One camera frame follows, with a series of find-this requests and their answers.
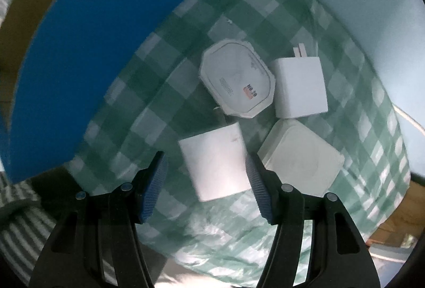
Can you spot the cardboard box with blue edges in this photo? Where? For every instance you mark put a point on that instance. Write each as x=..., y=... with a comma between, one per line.
x=116, y=25

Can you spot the cream rectangular case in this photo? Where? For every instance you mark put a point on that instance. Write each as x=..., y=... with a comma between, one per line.
x=298, y=158

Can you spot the wooden rack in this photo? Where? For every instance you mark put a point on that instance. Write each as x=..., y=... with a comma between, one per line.
x=398, y=218

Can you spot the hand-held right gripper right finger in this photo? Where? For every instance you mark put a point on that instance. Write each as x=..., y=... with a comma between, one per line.
x=259, y=188

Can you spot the white octagonal device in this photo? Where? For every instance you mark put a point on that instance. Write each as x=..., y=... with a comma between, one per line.
x=232, y=75

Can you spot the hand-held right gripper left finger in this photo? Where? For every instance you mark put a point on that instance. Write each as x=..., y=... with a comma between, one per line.
x=154, y=188

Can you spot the person's striped clothing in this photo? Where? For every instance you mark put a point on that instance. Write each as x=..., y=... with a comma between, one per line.
x=20, y=234

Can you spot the green white checked cloth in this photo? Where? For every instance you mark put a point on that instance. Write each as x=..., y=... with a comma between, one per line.
x=159, y=82

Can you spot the white square charger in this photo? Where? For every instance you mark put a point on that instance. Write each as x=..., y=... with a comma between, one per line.
x=212, y=158
x=298, y=88

